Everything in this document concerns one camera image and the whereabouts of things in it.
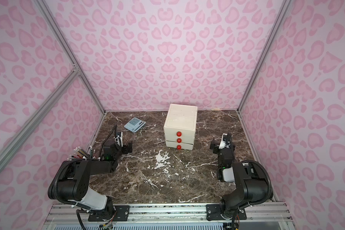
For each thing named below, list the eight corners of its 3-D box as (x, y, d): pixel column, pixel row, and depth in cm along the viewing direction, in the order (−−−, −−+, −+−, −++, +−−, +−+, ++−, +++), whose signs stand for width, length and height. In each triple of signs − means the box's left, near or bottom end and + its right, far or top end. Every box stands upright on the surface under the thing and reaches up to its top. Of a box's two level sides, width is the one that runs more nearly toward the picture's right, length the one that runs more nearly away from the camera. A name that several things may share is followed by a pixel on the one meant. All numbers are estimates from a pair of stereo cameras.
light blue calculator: (125, 128, 111) (124, 125, 109) (136, 118, 118) (135, 115, 115) (135, 133, 108) (134, 131, 105) (145, 123, 114) (144, 121, 111)
